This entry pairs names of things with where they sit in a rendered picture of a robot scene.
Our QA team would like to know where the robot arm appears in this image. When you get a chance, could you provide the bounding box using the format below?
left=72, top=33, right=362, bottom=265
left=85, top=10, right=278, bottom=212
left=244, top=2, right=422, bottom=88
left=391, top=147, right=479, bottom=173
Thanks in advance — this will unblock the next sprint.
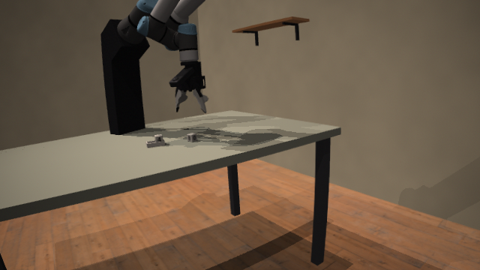
left=117, top=0, right=205, bottom=87

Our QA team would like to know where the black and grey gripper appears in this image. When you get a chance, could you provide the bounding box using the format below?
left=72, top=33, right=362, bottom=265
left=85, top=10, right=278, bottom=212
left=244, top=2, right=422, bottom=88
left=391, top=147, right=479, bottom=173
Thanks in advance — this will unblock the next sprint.
left=175, top=61, right=208, bottom=113

